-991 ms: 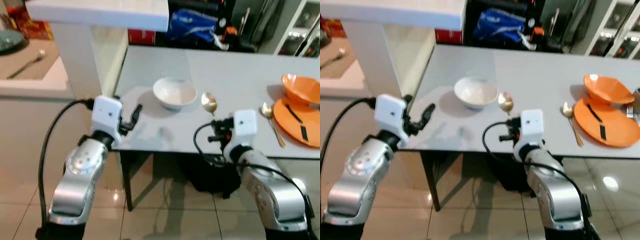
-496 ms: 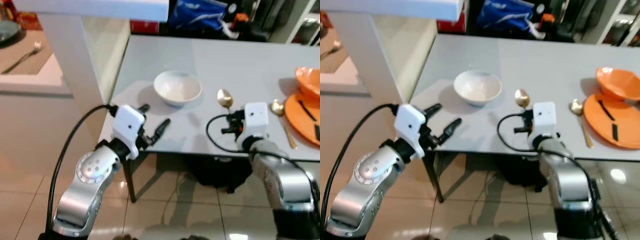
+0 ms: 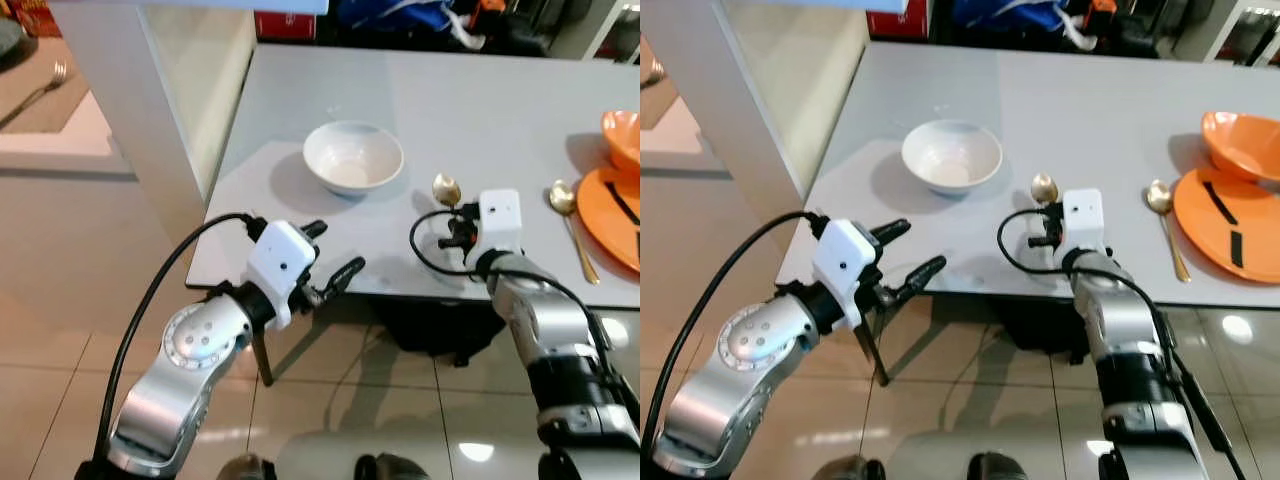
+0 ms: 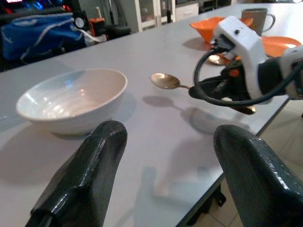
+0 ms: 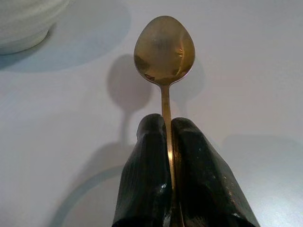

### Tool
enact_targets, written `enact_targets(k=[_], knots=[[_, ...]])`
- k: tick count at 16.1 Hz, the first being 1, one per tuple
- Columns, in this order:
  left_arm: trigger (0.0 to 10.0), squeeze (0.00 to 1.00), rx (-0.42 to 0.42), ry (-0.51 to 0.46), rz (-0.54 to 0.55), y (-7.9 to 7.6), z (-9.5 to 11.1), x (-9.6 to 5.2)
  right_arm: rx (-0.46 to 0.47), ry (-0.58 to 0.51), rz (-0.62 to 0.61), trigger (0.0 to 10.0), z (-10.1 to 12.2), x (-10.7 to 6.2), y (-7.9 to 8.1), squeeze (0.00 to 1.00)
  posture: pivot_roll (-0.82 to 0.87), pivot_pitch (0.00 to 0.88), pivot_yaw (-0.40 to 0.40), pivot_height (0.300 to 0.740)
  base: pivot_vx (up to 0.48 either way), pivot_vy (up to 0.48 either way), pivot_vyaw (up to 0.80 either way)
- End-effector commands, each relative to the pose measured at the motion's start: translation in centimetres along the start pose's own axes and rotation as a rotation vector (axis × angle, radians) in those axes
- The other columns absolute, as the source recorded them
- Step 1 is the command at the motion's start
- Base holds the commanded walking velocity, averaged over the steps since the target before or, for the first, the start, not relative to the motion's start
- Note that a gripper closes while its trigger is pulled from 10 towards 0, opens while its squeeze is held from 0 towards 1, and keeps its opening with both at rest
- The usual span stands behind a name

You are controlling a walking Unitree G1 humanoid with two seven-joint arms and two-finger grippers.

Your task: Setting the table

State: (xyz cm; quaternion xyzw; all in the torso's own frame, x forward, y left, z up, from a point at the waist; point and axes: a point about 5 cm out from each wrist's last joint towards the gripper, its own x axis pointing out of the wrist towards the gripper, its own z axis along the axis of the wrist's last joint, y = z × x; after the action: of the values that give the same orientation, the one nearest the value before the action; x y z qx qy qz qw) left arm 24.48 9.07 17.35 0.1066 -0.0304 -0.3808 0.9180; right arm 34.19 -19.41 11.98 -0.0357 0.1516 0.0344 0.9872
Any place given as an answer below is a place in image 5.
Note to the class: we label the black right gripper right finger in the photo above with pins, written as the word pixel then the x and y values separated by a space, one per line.
pixel 206 179

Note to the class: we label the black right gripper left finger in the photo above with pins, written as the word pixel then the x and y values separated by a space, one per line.
pixel 146 170

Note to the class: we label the white bowl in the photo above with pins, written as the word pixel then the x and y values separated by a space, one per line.
pixel 23 21

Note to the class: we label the gold spoon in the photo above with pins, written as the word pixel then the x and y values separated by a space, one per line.
pixel 163 52

